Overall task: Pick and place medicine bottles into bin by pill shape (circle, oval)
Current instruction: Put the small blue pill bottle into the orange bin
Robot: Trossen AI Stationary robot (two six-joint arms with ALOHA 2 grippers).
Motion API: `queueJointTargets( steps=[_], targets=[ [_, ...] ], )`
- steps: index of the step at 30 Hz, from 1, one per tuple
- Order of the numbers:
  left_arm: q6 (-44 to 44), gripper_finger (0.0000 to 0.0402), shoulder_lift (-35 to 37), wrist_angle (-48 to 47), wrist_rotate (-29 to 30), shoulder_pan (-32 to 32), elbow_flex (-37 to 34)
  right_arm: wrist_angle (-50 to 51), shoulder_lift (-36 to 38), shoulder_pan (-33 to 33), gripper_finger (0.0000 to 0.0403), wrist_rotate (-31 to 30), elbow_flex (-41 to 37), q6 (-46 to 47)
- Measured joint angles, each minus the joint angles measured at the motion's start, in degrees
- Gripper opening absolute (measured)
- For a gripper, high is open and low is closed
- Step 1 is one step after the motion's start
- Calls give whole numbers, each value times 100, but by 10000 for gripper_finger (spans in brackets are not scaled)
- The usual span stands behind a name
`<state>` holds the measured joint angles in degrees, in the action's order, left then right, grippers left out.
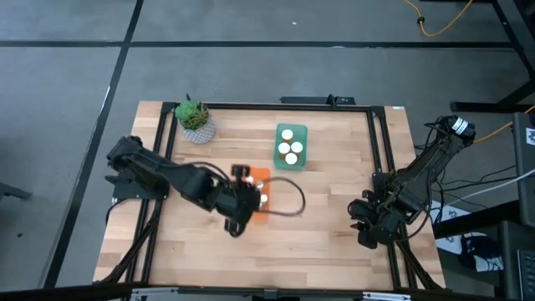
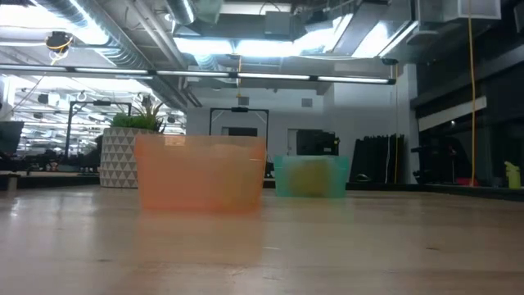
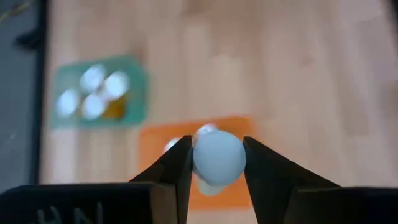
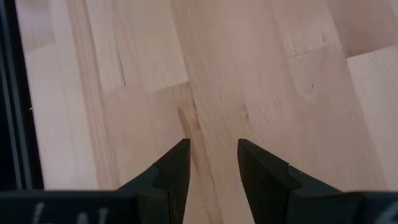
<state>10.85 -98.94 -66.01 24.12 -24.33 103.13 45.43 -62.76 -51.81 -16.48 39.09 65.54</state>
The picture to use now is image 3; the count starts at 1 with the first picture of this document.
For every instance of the teal translucent plastic bin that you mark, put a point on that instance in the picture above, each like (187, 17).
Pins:
(136, 93)

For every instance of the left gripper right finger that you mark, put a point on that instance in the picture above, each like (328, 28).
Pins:
(267, 183)

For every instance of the orange translucent plastic bin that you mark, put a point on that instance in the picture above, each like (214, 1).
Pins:
(146, 152)

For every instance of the black table edge frame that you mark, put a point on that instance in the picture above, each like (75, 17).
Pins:
(39, 109)

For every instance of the slim clear pill bottle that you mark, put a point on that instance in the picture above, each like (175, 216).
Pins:
(171, 144)
(219, 157)
(206, 127)

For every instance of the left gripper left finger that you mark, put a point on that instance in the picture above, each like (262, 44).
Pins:
(171, 186)

